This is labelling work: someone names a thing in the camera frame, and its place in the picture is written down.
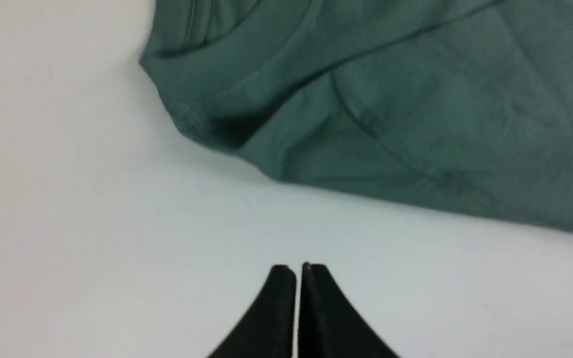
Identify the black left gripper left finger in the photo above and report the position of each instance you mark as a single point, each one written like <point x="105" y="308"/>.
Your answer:
<point x="266" y="329"/>

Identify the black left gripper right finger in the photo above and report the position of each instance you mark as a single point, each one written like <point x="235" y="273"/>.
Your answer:
<point x="328" y="325"/>

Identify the green long sleeve shirt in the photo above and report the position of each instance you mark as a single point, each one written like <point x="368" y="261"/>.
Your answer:
<point x="464" y="106"/>

